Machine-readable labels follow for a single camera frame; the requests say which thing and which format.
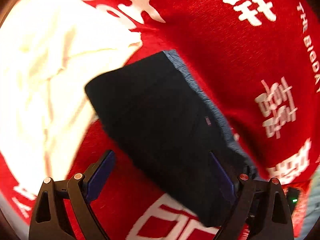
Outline black pants with grey trim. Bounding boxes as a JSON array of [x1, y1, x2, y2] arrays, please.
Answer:
[[85, 50, 257, 227]]

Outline red plush blanket white characters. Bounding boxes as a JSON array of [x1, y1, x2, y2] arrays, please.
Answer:
[[1, 0, 319, 239]]

